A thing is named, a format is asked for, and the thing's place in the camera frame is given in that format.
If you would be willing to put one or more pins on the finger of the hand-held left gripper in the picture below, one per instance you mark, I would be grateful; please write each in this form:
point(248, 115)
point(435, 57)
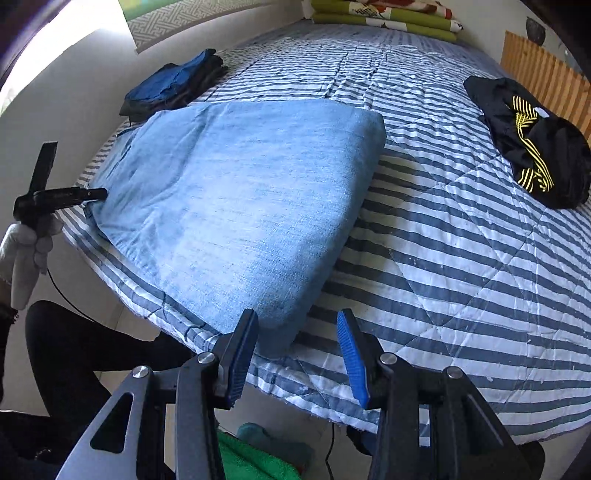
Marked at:
point(96, 194)

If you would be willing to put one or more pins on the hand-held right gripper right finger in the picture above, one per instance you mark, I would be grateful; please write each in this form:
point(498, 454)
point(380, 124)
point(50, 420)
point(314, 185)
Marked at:
point(353, 364)

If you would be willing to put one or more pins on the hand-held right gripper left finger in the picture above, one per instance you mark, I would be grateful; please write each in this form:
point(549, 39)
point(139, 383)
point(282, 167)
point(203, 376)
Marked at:
point(240, 364)

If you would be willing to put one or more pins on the light blue denim pants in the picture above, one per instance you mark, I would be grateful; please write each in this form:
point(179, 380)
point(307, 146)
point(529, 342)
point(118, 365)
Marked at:
point(240, 198)

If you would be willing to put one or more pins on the person's left forearm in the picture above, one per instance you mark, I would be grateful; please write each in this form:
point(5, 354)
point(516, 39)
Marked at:
point(4, 295)

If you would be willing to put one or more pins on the person's left hand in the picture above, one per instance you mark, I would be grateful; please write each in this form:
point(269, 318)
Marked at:
point(18, 244)

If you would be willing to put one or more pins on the teal cloth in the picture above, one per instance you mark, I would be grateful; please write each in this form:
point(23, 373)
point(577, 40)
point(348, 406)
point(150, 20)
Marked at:
point(281, 445)

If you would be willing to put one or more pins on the green cloth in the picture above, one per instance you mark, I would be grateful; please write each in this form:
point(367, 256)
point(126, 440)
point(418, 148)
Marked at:
point(249, 461)

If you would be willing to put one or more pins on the blue striped folded garment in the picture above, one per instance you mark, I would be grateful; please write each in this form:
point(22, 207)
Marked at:
point(166, 81)

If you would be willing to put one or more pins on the blue white striped quilt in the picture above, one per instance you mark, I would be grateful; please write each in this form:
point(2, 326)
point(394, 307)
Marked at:
point(438, 258)

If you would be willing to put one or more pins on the dark grey folded garment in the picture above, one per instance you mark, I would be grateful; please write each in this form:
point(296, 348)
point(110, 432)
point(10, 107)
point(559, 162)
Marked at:
point(198, 85)

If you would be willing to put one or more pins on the person's leg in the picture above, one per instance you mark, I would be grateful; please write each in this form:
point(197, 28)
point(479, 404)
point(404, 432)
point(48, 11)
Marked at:
point(83, 369)

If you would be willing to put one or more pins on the black yellow striped garment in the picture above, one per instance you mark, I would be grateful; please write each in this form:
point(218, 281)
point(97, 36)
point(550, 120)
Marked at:
point(549, 147)

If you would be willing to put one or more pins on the green floral folded blanket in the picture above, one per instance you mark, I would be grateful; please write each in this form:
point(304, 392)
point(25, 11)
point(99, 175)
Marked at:
point(392, 14)

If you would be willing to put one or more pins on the dark vase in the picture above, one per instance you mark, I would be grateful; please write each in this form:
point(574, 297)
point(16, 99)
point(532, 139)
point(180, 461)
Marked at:
point(535, 31)

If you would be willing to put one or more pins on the patterned wall poster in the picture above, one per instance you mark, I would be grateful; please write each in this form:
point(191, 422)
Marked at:
point(207, 21)

